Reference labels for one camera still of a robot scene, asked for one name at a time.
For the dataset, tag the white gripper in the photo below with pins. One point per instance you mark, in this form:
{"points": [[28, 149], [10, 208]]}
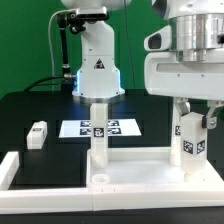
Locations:
{"points": [[165, 76]]}

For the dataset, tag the white desk top panel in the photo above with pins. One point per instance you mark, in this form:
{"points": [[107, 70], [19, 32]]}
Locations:
{"points": [[144, 169]]}

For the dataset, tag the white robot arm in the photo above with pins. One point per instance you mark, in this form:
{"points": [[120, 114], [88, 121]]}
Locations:
{"points": [[185, 58]]}

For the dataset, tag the fiducial marker sheet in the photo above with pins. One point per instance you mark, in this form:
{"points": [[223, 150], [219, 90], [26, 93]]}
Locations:
{"points": [[116, 127]]}

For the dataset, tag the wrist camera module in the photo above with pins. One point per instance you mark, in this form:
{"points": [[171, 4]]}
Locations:
{"points": [[160, 40]]}

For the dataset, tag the silver camera on stand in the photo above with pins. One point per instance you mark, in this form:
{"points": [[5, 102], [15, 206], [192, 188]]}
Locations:
{"points": [[92, 13]]}

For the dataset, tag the white L-shaped fixture frame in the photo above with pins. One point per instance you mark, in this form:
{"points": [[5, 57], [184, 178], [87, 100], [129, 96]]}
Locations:
{"points": [[90, 199]]}

